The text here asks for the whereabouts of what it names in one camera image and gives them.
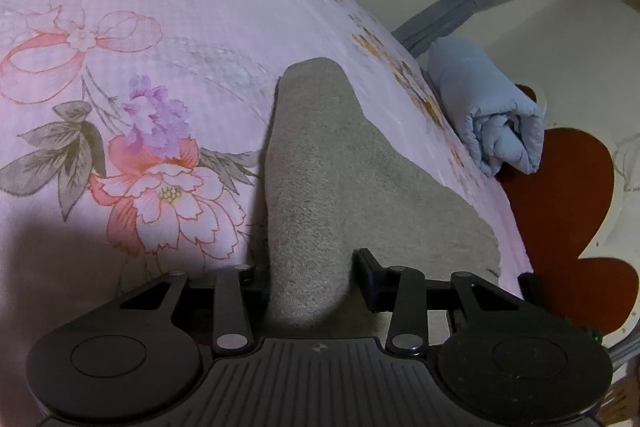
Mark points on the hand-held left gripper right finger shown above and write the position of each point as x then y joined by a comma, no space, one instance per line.
363,277

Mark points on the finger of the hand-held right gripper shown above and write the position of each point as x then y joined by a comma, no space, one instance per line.
533,289

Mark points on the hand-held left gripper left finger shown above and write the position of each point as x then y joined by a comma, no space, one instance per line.
250,279

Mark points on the grey-beige towel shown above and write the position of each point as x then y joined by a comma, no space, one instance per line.
320,182

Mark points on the brown and white headboard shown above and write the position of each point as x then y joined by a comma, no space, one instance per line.
565,187

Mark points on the rolled light blue quilt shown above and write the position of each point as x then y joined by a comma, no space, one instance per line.
490,117

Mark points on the pink floral bed sheet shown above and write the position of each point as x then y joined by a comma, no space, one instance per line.
150,57

